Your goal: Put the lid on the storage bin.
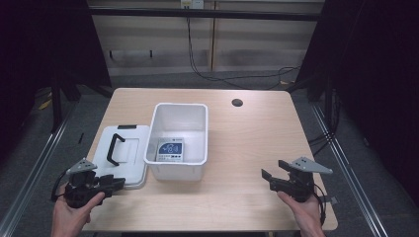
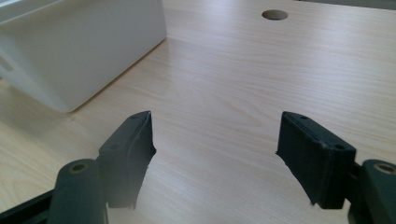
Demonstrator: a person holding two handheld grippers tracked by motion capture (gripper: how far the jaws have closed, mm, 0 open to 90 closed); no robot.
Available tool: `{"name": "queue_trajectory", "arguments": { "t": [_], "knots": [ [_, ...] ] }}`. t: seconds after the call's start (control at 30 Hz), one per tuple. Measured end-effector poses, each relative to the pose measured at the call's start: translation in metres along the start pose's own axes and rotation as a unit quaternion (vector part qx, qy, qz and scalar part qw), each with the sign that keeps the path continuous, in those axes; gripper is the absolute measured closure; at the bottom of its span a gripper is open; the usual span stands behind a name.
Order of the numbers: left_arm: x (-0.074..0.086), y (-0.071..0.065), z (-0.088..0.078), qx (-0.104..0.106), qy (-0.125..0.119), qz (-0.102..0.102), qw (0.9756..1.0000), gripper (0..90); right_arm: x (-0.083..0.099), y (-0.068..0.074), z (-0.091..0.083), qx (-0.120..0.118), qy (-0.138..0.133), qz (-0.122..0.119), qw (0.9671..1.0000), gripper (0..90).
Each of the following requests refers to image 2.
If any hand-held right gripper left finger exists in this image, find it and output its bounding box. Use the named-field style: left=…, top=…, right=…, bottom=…
left=98, top=110, right=157, bottom=210

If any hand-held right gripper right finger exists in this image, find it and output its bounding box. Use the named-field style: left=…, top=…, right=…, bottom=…
left=276, top=111, right=357, bottom=210

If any white plastic box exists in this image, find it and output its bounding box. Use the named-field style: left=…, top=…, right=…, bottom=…
left=0, top=0, right=168, bottom=114

